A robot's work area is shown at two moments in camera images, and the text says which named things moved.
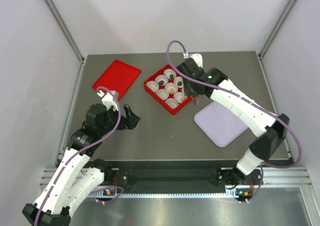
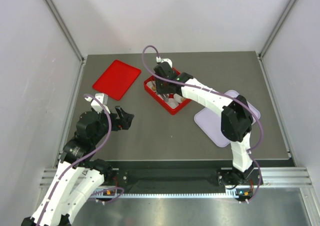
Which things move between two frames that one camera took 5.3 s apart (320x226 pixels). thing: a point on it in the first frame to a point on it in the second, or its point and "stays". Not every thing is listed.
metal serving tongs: [196, 101] to [165, 97]
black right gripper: [187, 88] to [159, 90]
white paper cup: [172, 103] stays
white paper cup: [153, 85] stays
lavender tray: [221, 123] stays
